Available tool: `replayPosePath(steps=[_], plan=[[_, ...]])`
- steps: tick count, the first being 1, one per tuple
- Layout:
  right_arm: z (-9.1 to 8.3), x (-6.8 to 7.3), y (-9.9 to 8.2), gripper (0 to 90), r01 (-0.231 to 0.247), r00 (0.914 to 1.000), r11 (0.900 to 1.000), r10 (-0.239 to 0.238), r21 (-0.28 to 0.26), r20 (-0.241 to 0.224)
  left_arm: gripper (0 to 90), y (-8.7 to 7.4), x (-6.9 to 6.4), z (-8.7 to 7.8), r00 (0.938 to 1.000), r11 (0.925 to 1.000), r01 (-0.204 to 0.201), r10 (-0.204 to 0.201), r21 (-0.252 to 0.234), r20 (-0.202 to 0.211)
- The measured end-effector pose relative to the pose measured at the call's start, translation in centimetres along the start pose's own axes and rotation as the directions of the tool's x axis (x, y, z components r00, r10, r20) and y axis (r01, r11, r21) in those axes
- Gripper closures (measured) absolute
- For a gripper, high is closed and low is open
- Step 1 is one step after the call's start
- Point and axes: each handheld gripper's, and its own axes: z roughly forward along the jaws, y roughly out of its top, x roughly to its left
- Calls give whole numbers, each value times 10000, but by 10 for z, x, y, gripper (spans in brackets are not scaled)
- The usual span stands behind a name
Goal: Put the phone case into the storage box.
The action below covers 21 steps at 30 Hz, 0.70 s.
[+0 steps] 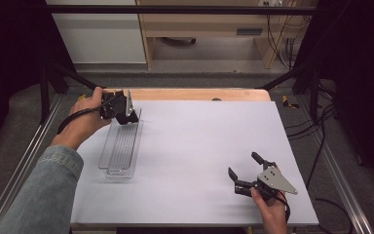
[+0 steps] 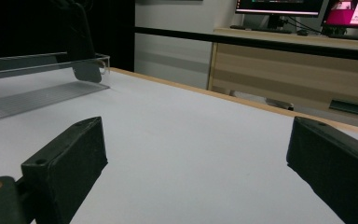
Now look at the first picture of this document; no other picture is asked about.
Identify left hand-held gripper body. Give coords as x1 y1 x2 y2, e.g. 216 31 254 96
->
98 89 135 127

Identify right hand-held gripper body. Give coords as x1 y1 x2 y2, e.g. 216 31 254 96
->
246 162 299 201

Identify clear plastic tray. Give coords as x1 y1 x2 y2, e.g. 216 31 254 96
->
97 106 144 179

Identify person's right hand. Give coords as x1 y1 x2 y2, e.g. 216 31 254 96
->
249 187 288 230

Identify person's left hand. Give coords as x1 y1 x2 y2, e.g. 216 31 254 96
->
51 86 112 151

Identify white table cover sheet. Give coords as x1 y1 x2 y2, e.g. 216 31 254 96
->
70 99 320 227

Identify yellow and black clamp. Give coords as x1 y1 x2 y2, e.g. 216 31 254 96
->
281 95 300 109

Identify white cabinet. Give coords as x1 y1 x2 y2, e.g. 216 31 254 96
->
52 0 147 64

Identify light wooden desk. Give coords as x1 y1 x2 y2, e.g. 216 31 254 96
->
135 0 310 70

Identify black curtain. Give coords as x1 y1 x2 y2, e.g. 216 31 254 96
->
0 0 76 157
293 0 374 189

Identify white power strip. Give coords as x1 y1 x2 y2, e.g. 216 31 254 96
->
258 0 284 8

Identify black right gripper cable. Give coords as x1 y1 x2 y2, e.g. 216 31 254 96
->
277 190 292 224

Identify black corrugated left gripper cable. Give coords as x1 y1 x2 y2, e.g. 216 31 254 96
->
56 97 112 136

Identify black frame strut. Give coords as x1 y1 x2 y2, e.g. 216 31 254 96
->
255 62 321 123
38 62 107 125

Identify black floor cables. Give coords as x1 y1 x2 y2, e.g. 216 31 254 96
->
284 82 355 234

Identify aluminium frame rail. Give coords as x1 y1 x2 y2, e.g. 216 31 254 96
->
309 125 374 234
0 93 63 234

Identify black horizontal frame bar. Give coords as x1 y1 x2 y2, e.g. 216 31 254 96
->
44 4 319 16

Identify black cables under desk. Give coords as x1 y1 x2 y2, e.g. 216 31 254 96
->
265 6 308 70

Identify dark green desk handle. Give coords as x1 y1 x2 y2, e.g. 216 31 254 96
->
235 27 264 36

